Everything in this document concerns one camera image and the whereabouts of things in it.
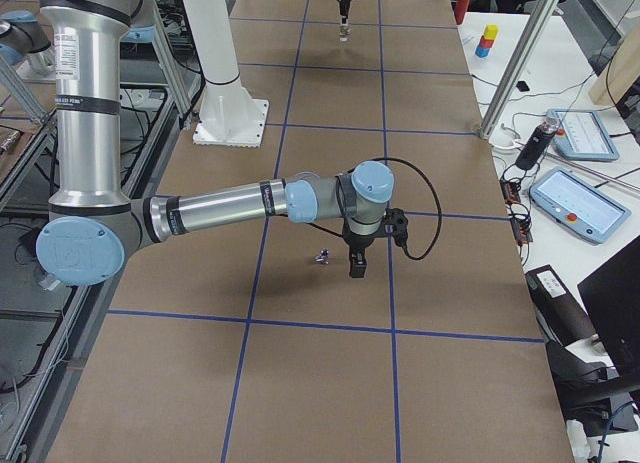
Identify small metal pipe fitting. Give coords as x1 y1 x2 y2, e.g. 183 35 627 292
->
315 249 329 265

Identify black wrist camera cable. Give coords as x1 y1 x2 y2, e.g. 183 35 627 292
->
384 156 444 261

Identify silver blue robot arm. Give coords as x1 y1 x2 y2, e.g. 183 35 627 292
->
36 0 395 286

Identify black computer monitor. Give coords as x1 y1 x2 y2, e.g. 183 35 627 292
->
578 238 639 374

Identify aluminium frame post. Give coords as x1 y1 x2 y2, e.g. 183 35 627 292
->
477 0 559 140

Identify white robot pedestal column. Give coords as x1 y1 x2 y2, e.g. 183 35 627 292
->
182 0 269 147

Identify white PPR valve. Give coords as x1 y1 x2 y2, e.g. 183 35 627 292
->
339 17 351 43

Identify blue teach pendant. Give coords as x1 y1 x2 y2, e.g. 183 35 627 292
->
529 167 632 244
546 109 620 162

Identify orange circuit board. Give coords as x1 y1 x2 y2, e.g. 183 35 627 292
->
500 179 533 247

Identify stacked colour toy blocks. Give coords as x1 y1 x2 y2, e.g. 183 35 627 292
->
474 24 499 58

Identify black box with label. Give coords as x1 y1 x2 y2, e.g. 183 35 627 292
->
525 265 596 346

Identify black water bottle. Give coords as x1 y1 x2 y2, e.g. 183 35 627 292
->
515 121 558 171

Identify far blue teach pendant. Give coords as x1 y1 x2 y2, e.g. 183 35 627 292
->
546 109 620 162

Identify small black square device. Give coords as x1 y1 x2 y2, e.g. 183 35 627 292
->
516 80 530 92

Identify near blue teach pendant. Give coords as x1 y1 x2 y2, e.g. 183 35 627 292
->
529 167 632 244

